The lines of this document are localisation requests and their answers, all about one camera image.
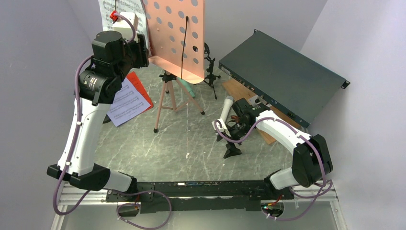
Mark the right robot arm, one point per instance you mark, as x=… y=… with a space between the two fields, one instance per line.
x=311 y=158

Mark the purple sheet paper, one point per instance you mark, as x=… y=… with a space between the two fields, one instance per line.
x=128 y=103

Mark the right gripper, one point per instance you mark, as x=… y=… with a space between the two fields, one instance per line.
x=232 y=150

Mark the black tripod mic stand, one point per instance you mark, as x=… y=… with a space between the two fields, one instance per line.
x=210 y=77

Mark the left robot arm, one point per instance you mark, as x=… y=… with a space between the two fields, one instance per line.
x=97 y=81

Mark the white sheet music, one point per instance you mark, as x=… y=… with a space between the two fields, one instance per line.
x=134 y=6

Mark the metal clamp bracket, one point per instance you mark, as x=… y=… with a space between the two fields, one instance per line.
x=255 y=100

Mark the dark rack audio unit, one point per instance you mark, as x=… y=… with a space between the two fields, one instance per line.
x=292 y=83

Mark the pink music stand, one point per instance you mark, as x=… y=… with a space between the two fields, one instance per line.
x=176 y=38

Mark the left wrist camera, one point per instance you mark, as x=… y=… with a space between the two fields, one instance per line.
x=126 y=24

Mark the copper pipe fitting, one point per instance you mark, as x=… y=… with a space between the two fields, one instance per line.
x=235 y=118

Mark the red sheet music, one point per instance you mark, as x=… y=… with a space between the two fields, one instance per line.
x=134 y=79

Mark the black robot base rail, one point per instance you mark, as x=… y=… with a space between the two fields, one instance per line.
x=249 y=195

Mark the white handheld microphone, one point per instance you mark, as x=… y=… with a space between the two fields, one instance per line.
x=228 y=102

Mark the green condenser microphone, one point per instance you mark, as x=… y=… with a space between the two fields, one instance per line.
x=188 y=87

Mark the black round-base mic stand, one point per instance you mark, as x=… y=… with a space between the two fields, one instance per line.
x=106 y=120

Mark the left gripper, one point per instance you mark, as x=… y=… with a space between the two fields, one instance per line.
x=142 y=51

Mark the wooden board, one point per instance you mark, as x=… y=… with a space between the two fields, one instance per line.
x=238 y=91

